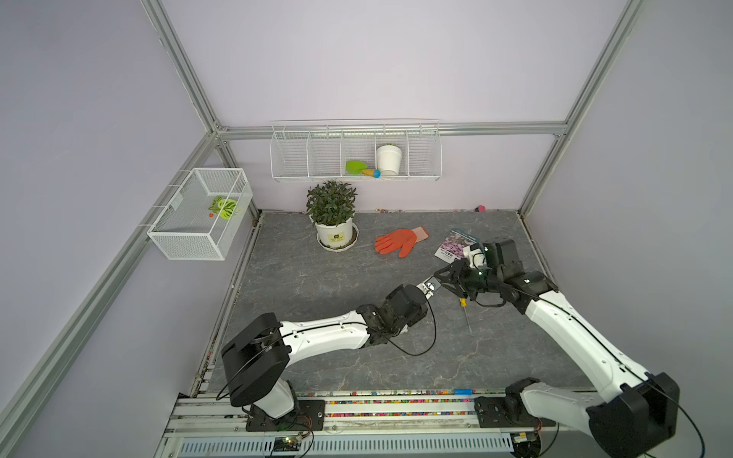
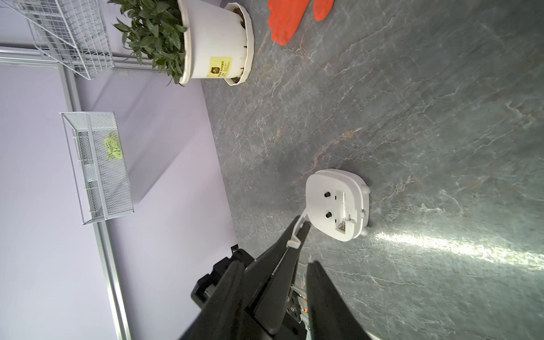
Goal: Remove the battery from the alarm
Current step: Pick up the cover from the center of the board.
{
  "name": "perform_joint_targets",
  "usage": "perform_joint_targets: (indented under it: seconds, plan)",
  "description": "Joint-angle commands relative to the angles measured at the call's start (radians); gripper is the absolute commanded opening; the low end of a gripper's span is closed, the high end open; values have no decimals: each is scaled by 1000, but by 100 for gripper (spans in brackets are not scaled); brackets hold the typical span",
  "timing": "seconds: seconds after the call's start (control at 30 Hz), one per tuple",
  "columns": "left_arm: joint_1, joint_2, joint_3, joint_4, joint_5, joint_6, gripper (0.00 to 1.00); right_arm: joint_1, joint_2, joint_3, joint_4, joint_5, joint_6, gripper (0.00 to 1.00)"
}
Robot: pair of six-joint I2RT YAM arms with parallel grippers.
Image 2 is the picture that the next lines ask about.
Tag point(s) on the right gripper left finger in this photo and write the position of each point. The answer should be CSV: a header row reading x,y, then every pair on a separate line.
x,y
257,302

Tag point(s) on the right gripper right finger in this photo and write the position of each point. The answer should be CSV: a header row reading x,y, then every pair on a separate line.
x,y
330,317

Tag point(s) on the white alarm device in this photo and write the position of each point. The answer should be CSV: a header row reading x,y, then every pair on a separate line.
x,y
338,203

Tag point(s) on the green leaf toy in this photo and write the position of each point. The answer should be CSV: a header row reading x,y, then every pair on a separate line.
x,y
113,146

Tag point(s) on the potted green plant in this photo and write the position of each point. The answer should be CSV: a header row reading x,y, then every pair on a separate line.
x,y
190,39

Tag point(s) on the red orange work glove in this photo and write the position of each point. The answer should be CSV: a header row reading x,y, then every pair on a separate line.
x,y
286,15

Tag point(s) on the white wire basket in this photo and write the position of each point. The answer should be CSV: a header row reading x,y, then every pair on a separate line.
x,y
103,186

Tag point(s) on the white wire wall shelf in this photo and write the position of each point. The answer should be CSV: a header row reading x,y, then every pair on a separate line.
x,y
72,33

